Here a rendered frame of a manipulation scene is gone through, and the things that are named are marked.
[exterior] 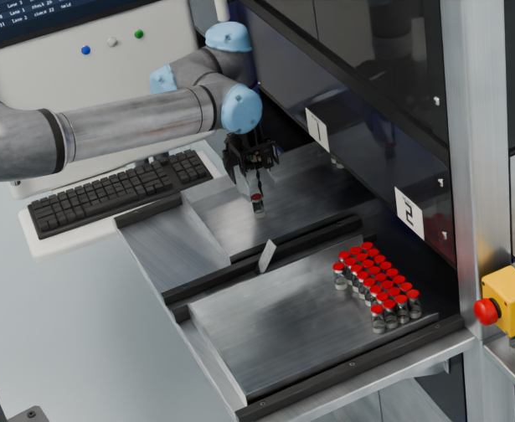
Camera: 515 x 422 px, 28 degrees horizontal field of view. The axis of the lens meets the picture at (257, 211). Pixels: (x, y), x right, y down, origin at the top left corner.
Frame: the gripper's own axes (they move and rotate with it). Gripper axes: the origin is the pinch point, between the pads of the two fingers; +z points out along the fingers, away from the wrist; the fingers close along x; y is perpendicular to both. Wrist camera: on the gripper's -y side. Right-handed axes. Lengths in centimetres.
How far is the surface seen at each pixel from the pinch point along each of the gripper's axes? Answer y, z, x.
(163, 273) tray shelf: 6.2, 5.5, -22.3
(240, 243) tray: 6.6, 5.3, -6.7
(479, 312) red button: 60, -7, 11
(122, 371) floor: -74, 94, -27
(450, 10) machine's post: 51, -51, 15
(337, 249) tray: 22.0, 2.8, 6.1
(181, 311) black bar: 20.8, 3.4, -23.8
